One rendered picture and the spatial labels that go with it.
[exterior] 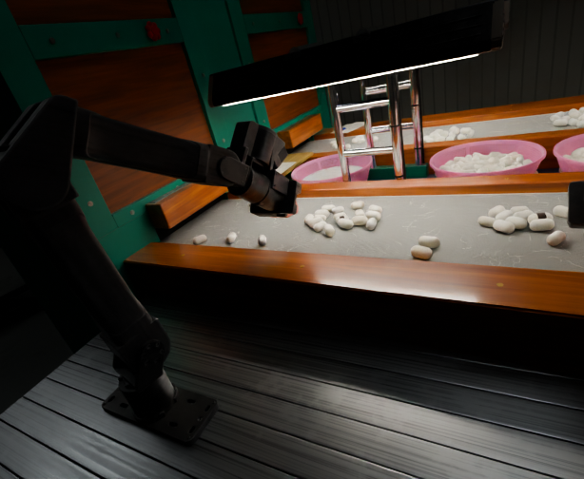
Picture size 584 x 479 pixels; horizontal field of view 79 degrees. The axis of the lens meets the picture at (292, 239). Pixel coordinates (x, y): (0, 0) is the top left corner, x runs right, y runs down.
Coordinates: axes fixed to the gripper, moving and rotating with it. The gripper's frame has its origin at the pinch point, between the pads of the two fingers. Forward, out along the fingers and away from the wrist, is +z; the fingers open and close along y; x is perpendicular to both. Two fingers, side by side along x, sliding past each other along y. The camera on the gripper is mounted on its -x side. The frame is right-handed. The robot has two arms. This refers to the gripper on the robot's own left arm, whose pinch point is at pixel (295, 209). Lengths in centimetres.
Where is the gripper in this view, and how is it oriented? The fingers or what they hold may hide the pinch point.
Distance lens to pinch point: 77.8
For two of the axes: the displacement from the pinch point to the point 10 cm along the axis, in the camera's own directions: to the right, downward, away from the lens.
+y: -8.6, -0.4, 5.1
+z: 5.0, 1.9, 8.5
